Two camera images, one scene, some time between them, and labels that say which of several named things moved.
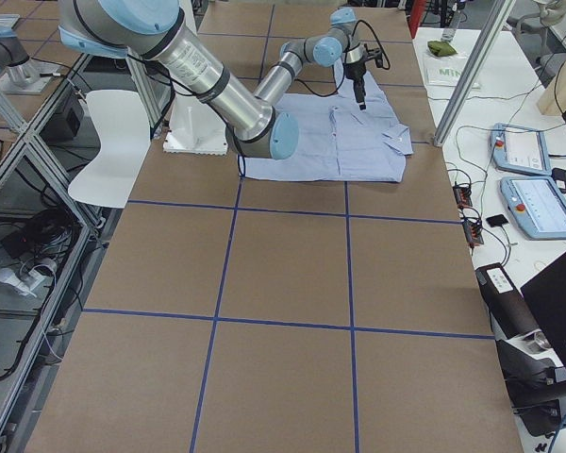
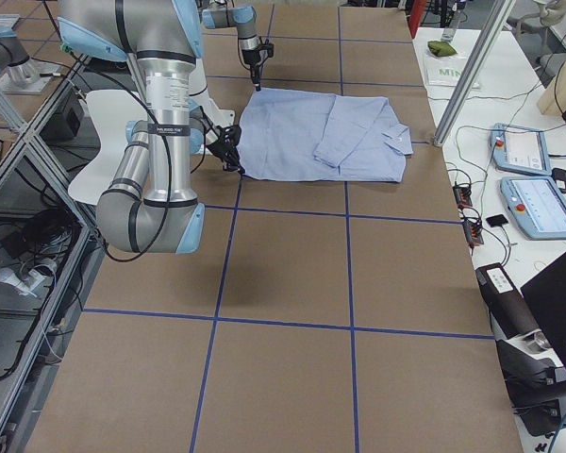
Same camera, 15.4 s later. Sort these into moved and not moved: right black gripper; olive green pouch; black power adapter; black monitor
Moved: right black gripper
Not moved: olive green pouch; black power adapter; black monitor
